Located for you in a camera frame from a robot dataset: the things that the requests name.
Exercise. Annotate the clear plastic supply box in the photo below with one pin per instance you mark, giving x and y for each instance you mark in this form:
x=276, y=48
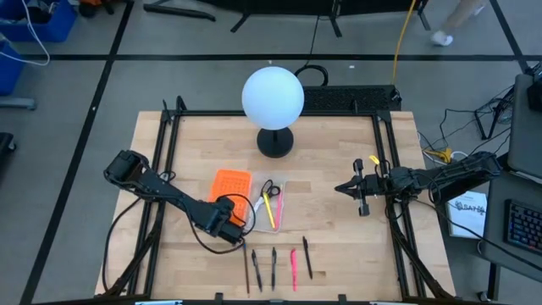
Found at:
x=259, y=222

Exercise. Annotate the black pen with grey grip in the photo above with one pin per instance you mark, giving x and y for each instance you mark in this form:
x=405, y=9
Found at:
x=274, y=269

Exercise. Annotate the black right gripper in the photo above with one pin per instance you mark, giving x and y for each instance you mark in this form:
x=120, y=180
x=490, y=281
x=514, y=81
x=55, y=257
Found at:
x=374, y=185

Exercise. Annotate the pink pencil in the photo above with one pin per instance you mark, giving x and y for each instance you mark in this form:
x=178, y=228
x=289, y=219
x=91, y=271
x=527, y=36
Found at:
x=279, y=212

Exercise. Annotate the yellow tag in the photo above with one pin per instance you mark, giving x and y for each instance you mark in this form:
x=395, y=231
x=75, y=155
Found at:
x=374, y=159

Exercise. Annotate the blue plastic bin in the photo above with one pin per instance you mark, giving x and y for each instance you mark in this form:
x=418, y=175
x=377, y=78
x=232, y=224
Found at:
x=8, y=68
x=59, y=25

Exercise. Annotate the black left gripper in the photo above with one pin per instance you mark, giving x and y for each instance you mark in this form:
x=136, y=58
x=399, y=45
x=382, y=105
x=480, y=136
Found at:
x=218, y=218

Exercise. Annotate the person's shoe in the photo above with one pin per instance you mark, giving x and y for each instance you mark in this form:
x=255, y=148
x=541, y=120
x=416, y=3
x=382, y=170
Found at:
x=441, y=39

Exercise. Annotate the grey desk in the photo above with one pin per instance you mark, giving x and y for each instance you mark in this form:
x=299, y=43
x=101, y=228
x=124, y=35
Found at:
x=493, y=220
x=523, y=135

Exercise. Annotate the white printed booklet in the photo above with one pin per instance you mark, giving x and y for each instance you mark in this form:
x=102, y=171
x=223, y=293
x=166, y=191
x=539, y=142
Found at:
x=466, y=220

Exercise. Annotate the white globe table lamp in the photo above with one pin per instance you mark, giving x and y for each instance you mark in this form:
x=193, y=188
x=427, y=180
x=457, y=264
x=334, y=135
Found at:
x=273, y=97

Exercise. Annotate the black partition stand foot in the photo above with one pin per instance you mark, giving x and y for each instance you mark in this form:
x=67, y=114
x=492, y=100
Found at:
x=245, y=19
x=335, y=25
x=423, y=19
x=178, y=10

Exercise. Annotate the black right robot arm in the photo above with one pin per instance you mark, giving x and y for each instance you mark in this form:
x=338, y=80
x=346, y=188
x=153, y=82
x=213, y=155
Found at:
x=449, y=178

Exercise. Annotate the person's leg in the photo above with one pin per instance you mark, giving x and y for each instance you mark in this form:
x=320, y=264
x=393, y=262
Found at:
x=463, y=14

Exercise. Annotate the pink highlighter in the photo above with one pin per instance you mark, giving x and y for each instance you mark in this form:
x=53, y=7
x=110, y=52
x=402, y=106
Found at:
x=294, y=269

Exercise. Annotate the slim black pen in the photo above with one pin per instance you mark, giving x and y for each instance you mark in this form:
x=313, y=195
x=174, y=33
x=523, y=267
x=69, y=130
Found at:
x=308, y=258

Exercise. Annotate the brown pencil with blue cap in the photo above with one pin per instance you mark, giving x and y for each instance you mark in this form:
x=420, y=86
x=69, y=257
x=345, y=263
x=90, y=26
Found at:
x=246, y=271

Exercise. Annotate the orange plastic case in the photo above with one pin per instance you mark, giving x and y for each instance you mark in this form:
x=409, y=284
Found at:
x=230, y=184

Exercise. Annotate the yellow highlighter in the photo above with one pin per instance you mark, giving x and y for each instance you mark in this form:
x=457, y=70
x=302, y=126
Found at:
x=269, y=210

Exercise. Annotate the chrome pen with black grip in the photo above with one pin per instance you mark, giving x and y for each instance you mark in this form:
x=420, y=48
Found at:
x=257, y=271

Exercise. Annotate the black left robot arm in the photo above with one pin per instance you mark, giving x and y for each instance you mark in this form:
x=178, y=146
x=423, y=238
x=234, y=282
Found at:
x=161, y=188

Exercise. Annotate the black backlit keyboard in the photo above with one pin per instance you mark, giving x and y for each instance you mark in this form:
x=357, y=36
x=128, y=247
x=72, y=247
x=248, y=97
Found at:
x=525, y=226

